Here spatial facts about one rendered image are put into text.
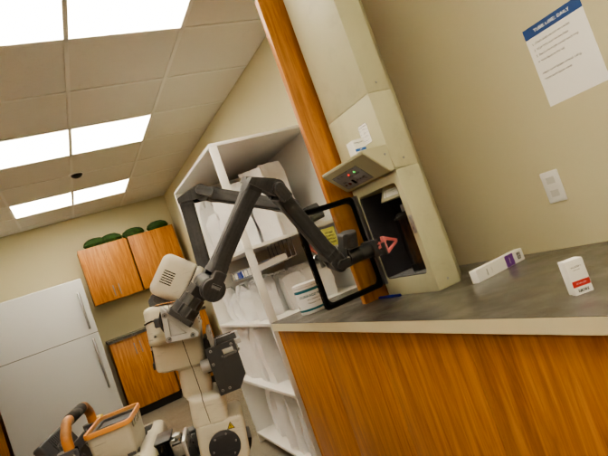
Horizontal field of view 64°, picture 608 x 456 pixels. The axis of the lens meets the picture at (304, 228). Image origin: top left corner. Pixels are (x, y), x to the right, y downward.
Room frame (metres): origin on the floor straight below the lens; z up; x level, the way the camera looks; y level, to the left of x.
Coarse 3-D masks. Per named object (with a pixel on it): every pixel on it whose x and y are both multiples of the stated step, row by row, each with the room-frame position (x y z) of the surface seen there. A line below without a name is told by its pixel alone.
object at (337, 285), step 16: (336, 208) 1.99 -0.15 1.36; (320, 224) 1.94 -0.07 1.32; (336, 224) 1.98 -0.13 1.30; (352, 224) 2.02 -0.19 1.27; (336, 240) 1.97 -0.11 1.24; (320, 272) 1.90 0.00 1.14; (336, 272) 1.94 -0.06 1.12; (352, 272) 1.98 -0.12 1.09; (368, 272) 2.02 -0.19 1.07; (336, 288) 1.93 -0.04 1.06; (352, 288) 1.96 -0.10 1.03
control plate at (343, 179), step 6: (354, 168) 1.85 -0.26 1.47; (342, 174) 1.92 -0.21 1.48; (348, 174) 1.90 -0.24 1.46; (354, 174) 1.88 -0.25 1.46; (360, 174) 1.87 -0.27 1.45; (366, 174) 1.85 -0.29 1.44; (336, 180) 1.99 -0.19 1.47; (342, 180) 1.97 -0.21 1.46; (348, 180) 1.95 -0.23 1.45; (360, 180) 1.91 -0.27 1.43; (366, 180) 1.89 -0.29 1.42; (348, 186) 2.00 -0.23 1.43; (354, 186) 1.98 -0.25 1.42
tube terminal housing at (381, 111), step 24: (384, 96) 1.81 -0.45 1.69; (336, 120) 2.00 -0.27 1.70; (360, 120) 1.86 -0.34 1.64; (384, 120) 1.79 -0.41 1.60; (336, 144) 2.06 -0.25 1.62; (384, 144) 1.79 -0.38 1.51; (408, 144) 1.82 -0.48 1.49; (408, 168) 1.80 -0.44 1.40; (360, 192) 2.01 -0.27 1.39; (408, 192) 1.79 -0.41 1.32; (432, 216) 1.82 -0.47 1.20; (432, 240) 1.80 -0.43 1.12; (432, 264) 1.78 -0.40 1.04; (456, 264) 1.90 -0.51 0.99; (408, 288) 1.93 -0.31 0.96; (432, 288) 1.81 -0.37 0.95
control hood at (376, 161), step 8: (360, 152) 1.73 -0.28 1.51; (368, 152) 1.74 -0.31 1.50; (376, 152) 1.75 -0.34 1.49; (384, 152) 1.77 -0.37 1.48; (352, 160) 1.80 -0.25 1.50; (360, 160) 1.78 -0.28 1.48; (368, 160) 1.76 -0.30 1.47; (376, 160) 1.75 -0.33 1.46; (384, 160) 1.76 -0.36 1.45; (336, 168) 1.90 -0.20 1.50; (344, 168) 1.88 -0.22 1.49; (360, 168) 1.83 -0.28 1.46; (368, 168) 1.81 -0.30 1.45; (376, 168) 1.79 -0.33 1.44; (384, 168) 1.77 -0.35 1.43; (392, 168) 1.77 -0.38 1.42; (328, 176) 1.98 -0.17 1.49; (336, 176) 1.96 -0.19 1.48; (376, 176) 1.84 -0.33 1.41; (336, 184) 2.02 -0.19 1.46; (360, 184) 1.94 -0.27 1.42
